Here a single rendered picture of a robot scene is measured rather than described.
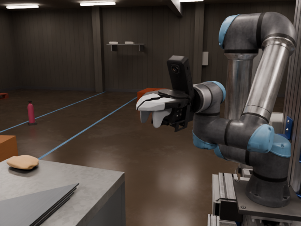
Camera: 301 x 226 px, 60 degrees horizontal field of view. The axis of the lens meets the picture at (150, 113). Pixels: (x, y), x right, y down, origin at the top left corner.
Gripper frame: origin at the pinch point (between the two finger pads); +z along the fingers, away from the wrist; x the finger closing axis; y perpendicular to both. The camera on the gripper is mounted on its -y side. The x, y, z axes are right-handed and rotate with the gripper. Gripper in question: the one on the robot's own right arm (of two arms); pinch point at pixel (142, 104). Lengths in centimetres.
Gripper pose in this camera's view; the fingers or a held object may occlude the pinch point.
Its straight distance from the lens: 51.9
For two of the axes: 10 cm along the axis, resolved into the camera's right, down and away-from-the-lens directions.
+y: -1.1, 9.5, 3.1
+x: -7.8, -2.7, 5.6
